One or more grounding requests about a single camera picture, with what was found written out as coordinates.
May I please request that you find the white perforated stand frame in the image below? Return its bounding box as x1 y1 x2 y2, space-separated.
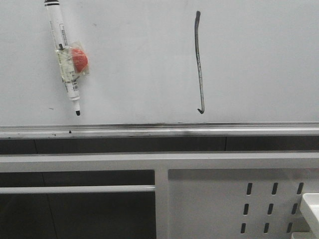
0 152 319 239

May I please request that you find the white plastic marker tray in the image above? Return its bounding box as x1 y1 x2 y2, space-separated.
299 193 319 234

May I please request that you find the white lower plastic tray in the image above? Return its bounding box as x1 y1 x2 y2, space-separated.
291 232 318 239

